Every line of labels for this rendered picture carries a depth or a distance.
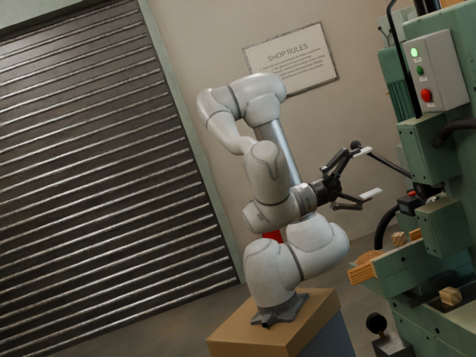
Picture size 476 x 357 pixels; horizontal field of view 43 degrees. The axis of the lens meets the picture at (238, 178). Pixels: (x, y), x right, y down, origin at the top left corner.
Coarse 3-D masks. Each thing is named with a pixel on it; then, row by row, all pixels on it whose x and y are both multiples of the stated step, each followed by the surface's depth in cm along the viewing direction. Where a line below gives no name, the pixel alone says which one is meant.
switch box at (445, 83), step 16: (448, 32) 124; (416, 48) 127; (432, 48) 124; (448, 48) 125; (416, 64) 130; (432, 64) 125; (448, 64) 125; (416, 80) 132; (432, 80) 126; (448, 80) 125; (432, 96) 129; (448, 96) 126; (464, 96) 126
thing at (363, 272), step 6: (366, 264) 165; (348, 270) 165; (354, 270) 164; (360, 270) 164; (366, 270) 164; (372, 270) 165; (348, 276) 165; (354, 276) 164; (360, 276) 164; (366, 276) 165; (372, 276) 165; (354, 282) 164; (360, 282) 164
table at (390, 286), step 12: (408, 240) 183; (468, 252) 167; (420, 264) 164; (432, 264) 165; (444, 264) 166; (456, 264) 167; (396, 276) 163; (408, 276) 164; (420, 276) 164; (372, 288) 170; (384, 288) 162; (396, 288) 163; (408, 288) 164
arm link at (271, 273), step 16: (256, 240) 221; (272, 240) 217; (256, 256) 212; (272, 256) 212; (288, 256) 214; (256, 272) 212; (272, 272) 212; (288, 272) 213; (256, 288) 215; (272, 288) 213; (288, 288) 215; (256, 304) 220; (272, 304) 215
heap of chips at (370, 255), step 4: (368, 252) 176; (372, 252) 175; (376, 252) 174; (380, 252) 174; (384, 252) 176; (360, 256) 178; (364, 256) 176; (368, 256) 174; (372, 256) 173; (376, 256) 172; (360, 260) 176; (364, 260) 174; (368, 260) 172; (360, 264) 176
